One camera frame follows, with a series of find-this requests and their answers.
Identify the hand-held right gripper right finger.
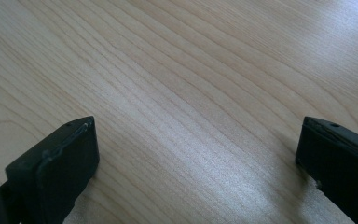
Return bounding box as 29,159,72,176
295,116,358,224

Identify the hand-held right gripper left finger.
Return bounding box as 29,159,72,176
5,116,101,224

